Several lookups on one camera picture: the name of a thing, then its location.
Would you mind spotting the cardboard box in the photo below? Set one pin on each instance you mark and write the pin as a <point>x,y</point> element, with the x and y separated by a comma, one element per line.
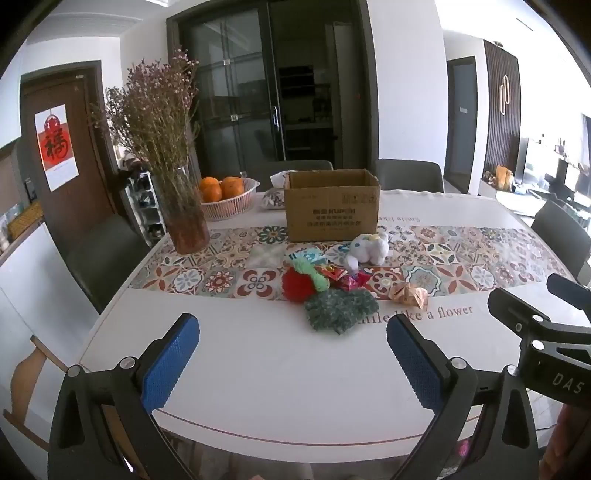
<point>330,212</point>

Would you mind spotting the glass vase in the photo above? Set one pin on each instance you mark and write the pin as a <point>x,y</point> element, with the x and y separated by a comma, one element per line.
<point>184,221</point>

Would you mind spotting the pink snack packet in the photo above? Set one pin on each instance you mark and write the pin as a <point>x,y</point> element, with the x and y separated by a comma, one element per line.
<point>353,280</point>

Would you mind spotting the white plush toy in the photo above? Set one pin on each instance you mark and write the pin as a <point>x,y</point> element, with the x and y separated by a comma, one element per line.
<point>369,249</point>

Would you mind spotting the wooden chair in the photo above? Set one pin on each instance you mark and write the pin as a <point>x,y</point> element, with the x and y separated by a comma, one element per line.
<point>25,383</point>

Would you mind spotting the brown wooden door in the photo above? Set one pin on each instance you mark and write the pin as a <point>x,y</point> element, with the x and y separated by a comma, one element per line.
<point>87,194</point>

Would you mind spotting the dried flower bouquet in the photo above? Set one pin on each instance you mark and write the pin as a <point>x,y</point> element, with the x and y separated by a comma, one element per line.
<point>147,115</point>

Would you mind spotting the wicker basket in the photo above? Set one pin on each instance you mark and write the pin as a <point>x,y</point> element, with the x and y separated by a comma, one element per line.
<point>25,221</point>

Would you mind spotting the grey dining chair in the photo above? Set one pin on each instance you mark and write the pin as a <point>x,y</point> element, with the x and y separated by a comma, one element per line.
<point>561,235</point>
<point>408,175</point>
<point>106,258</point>
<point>277,170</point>

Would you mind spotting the shoe rack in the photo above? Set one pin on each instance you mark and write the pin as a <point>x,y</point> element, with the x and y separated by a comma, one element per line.
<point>145,207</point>

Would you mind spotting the orange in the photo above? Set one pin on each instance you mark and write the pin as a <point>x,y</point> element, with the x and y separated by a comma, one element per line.
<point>232,187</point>
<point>211,190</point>

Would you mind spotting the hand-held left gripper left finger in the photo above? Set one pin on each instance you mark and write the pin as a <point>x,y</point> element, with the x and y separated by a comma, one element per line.
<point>171,364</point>

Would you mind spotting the dark slatted wall panel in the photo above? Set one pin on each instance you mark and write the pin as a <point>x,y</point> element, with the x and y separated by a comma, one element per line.
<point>494,115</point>

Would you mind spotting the red and white door poster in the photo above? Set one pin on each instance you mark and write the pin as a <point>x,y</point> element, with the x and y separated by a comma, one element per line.
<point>57,147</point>

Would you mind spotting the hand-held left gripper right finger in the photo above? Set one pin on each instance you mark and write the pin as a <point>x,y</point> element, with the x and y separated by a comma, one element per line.
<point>415,364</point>

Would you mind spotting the pink slipper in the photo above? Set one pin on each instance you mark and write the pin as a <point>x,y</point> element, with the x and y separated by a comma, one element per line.
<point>463,447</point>

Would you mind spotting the orange bag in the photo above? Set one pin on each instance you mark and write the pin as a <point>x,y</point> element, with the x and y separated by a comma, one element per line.
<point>504,177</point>

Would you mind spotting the tile patterned white tablecloth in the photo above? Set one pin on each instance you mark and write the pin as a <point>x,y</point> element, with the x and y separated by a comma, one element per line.
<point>277,369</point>

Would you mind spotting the dark glass sliding doors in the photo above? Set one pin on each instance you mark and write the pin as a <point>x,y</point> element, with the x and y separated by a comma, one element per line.
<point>240,92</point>

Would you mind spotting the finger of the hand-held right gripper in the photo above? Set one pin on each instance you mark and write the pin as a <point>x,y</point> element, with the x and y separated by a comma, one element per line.
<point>570,291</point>
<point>531,318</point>

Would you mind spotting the small teal box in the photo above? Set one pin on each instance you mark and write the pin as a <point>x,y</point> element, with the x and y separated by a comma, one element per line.
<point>304,255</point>

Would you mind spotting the red snack packet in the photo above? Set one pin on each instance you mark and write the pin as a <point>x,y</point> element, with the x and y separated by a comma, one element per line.
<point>332,272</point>

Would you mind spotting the person's right forearm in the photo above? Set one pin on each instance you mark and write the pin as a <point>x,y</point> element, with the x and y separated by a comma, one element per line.
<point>570,438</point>

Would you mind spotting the light green plush toy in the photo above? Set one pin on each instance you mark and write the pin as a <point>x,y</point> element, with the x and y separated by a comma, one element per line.
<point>310,273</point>

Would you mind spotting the red plush toy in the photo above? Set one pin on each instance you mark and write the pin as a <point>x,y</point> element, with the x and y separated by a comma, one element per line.
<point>295,286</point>

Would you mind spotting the white low cabinet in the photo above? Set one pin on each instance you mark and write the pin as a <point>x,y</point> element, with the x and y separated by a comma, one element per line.
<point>498,196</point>

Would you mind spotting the dark green knit cloth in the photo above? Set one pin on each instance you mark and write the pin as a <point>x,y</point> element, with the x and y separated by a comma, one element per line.
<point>339,309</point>

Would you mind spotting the white fruit basket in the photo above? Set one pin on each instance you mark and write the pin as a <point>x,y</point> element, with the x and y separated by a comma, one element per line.
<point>228,207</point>

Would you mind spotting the dark interior door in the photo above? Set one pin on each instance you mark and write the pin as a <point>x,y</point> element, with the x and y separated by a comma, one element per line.
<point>461,124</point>

